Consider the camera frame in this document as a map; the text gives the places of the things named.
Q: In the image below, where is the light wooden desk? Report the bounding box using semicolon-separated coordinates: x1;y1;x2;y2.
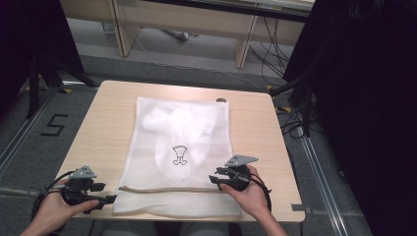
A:
59;0;317;70

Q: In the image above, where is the black curtain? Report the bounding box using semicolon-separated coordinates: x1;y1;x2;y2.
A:
282;0;417;236
0;0;86;119

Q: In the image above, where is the person's left hand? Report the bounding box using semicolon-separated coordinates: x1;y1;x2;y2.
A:
30;178;100;231

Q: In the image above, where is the person's left leg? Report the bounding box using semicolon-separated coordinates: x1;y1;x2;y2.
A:
97;220;157;236

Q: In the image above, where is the person's right leg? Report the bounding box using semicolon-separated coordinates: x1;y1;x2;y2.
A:
177;221;231;236

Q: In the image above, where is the metal floor rail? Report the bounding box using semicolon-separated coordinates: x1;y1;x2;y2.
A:
0;88;57;176
296;126;350;236

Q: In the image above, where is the black metal stand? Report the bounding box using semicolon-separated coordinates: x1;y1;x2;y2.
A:
269;73;318;138
27;52;100;120

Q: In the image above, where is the thin white floor cable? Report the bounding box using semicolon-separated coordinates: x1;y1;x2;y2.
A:
129;24;271;93

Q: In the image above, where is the white mesh laundry bag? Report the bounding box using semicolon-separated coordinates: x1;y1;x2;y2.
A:
112;96;244;219

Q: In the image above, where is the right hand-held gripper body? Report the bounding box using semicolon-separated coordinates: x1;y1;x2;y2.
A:
215;154;260;193

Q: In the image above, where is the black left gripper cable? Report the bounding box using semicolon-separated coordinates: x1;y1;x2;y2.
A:
30;169;77;224

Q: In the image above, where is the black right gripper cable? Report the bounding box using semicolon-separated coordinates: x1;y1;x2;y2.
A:
249;172;273;213

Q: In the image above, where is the grey power strip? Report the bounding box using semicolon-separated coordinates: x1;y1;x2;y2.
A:
160;29;200;42

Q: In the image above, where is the grey tape strip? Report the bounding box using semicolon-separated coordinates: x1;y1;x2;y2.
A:
290;203;313;213

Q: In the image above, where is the tangle of black floor cables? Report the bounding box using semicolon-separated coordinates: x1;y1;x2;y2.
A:
274;103;317;140

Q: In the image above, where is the bundle of black floor cables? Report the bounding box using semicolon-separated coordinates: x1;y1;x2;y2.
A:
248;15;298;87

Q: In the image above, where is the person's right hand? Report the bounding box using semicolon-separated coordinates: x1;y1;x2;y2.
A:
219;163;272;219

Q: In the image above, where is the white garment with black print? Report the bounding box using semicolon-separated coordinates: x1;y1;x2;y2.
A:
142;105;228;185

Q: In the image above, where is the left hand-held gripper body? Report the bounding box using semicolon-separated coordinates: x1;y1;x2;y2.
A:
61;164;99;207

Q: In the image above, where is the person's leg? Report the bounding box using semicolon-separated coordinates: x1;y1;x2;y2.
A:
97;220;157;236
177;221;231;236

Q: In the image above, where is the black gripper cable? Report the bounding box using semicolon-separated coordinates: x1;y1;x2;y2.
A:
249;172;273;213
30;169;77;224

